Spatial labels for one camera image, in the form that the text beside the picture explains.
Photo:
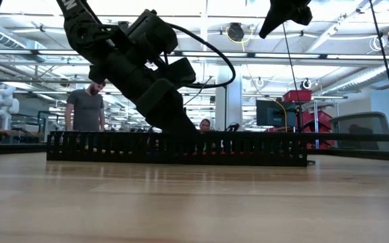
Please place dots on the long ceiling light strip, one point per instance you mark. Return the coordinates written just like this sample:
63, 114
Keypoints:
350, 56

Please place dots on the red storage bin rack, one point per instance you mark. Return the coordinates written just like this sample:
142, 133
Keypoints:
321, 119

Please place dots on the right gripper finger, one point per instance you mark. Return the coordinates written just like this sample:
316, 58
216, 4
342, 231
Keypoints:
272, 22

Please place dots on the white robot figure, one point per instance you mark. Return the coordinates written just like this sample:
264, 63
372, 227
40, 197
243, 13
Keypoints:
2, 104

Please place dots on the silver ceiling air duct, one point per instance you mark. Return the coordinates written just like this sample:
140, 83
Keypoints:
366, 77
12, 40

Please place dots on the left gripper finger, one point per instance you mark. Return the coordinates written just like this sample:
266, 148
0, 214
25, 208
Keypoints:
179, 118
159, 99

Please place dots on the hanging white ceiling reel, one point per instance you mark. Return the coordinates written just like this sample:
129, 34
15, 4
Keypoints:
306, 83
259, 82

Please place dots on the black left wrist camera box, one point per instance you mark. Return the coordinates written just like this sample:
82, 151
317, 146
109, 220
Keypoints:
154, 30

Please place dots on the black desktop monitor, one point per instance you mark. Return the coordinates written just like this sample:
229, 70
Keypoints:
272, 113

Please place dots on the dark hanging ceiling reel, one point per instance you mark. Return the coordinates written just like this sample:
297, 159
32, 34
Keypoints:
235, 32

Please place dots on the person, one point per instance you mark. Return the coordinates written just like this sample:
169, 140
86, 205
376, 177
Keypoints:
205, 125
86, 111

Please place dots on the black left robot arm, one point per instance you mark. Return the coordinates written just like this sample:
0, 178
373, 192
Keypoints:
79, 30

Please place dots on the black duct cover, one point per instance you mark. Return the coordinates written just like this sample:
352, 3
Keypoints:
350, 137

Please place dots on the grey mesh office chair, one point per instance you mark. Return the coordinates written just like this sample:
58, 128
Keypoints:
360, 123

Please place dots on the red storage bin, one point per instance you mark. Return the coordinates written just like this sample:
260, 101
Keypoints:
297, 95

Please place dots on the white building column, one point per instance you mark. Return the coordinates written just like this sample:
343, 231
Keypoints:
235, 108

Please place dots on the black background robot arm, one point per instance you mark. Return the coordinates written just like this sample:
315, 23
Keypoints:
232, 127

